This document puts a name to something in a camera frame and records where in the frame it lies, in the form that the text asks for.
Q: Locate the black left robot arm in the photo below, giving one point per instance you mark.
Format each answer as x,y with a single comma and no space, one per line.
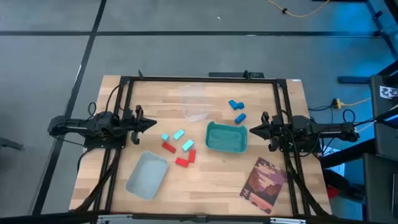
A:
93,126

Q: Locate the clear plastic container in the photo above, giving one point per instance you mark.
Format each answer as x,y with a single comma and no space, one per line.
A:
194,105

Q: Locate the red round object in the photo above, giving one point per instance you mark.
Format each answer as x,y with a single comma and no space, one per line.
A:
332,192

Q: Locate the landscape picture card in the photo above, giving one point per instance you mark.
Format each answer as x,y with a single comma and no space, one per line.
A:
264,186

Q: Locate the black cabinet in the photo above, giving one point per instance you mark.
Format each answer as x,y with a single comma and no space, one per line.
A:
379,186
384,124

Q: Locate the small blue cube block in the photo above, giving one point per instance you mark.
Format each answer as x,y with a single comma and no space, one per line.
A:
241,106

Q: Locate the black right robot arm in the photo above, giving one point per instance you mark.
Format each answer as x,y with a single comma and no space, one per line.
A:
326,128

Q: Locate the black stand foot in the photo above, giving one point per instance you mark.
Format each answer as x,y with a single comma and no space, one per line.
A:
11,144

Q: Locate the long blue block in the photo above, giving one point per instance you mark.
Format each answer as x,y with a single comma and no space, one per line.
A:
240,118
233,104

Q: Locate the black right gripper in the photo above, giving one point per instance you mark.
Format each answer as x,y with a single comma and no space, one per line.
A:
273,130

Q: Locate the red block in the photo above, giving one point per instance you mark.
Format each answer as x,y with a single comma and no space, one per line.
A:
192,155
182,162
168,147

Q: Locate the long light cyan block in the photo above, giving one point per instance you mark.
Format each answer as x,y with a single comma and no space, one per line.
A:
187,145
178,134

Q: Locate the grey plastic tray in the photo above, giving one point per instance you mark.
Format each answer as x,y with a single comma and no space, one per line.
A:
146,175

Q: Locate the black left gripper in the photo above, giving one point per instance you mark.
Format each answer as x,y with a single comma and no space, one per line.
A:
136,138

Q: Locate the small light cyan cube block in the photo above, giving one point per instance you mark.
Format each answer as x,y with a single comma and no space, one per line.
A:
165,137

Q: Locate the black aluminium table frame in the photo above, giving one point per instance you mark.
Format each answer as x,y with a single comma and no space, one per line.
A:
202,79

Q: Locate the white fiducial tag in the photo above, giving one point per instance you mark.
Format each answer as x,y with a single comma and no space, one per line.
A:
388,92

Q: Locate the silver metal bracket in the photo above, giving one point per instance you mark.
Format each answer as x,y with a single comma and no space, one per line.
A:
113,219
287,221

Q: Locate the teal plastic tray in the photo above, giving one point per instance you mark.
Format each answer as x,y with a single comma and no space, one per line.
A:
226,138

